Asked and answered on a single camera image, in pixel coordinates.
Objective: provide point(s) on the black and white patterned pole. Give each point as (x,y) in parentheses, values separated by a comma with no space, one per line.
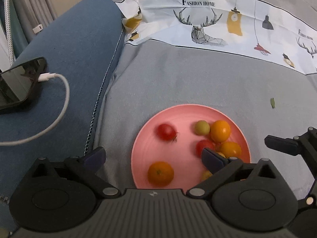
(8,24)

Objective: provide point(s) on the black smartphone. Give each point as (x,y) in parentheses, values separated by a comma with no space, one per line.
(17,84)

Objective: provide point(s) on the white curtain clip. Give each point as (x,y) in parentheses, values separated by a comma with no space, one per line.
(37,28)

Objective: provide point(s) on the blue cushion with braided trim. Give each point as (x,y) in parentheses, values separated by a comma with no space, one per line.
(74,42)

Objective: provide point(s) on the pink plate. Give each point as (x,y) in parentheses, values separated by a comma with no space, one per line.
(183,153)

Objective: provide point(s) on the red cherry tomato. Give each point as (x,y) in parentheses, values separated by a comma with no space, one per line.
(203,145)
(166,132)

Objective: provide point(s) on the grey printed bed sheet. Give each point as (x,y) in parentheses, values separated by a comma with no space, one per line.
(185,74)

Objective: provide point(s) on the small orange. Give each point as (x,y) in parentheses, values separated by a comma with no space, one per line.
(161,174)
(220,130)
(231,149)

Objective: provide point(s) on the small green fruit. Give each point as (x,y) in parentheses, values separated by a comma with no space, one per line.
(220,154)
(201,127)
(206,176)

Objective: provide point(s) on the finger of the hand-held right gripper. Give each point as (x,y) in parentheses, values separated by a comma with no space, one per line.
(309,200)
(279,145)

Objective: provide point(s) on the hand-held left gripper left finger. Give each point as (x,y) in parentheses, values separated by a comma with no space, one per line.
(95,158)

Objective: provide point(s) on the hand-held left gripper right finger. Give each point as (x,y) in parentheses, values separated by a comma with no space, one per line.
(210,160)

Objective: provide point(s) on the small green leaf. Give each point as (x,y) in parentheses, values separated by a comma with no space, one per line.
(272,103)

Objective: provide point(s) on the grey curtain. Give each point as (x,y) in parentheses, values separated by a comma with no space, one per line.
(34,0)

